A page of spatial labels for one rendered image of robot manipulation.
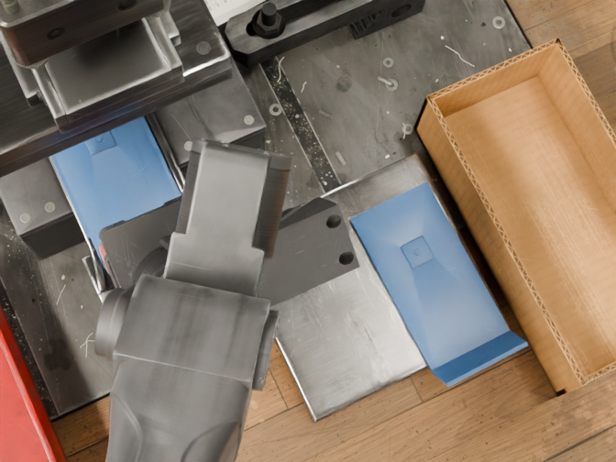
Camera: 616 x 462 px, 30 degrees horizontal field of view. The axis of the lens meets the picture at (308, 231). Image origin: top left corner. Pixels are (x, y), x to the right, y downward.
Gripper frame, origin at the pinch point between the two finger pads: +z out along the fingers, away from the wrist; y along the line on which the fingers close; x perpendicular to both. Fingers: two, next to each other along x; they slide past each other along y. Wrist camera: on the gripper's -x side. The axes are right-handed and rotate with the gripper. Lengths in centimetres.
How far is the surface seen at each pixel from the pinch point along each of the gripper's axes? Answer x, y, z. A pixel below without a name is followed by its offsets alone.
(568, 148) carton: -36.3, -6.2, 3.9
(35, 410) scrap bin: 11.3, -7.5, 2.2
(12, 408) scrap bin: 13.0, -8.5, 8.0
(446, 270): -21.6, -10.5, 1.0
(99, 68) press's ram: -0.1, 14.8, -12.4
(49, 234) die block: 5.3, 3.0, 7.5
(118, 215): 0.5, 3.2, 3.0
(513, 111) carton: -33.7, -2.1, 6.4
